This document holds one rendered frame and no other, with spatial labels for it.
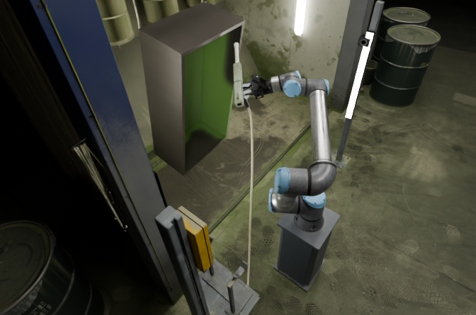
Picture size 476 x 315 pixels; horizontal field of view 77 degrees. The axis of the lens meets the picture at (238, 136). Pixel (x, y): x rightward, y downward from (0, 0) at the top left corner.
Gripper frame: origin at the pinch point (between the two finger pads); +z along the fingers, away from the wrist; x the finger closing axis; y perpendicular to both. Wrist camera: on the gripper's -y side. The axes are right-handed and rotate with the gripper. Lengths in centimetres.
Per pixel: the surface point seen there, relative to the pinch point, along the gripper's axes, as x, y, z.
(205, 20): 50, -17, 14
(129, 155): -53, -40, 40
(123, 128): -48, -52, 35
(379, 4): 70, 29, -101
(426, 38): 145, 163, -185
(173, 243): -95, -53, 9
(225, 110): 42, 71, 32
